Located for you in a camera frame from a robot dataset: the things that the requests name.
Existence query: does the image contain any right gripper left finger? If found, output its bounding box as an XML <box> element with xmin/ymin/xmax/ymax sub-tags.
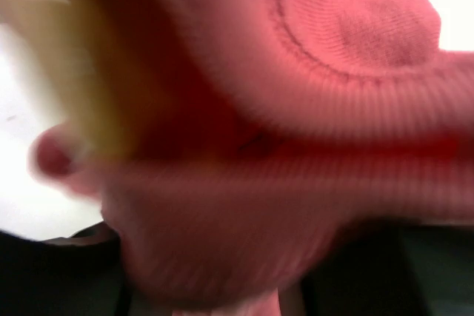
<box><xmin>1</xmin><ymin>223</ymin><xmax>130</xmax><ymax>316</ymax></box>

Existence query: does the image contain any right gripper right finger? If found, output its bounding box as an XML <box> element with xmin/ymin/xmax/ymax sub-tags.
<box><xmin>301</xmin><ymin>226</ymin><xmax>473</xmax><ymax>316</ymax></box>

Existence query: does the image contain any red t-shirt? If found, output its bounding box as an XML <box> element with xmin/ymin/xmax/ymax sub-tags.
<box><xmin>35</xmin><ymin>0</ymin><xmax>473</xmax><ymax>315</ymax></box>

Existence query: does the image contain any wooden hanger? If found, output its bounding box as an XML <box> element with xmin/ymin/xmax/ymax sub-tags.
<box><xmin>7</xmin><ymin>0</ymin><xmax>135</xmax><ymax>157</ymax></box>

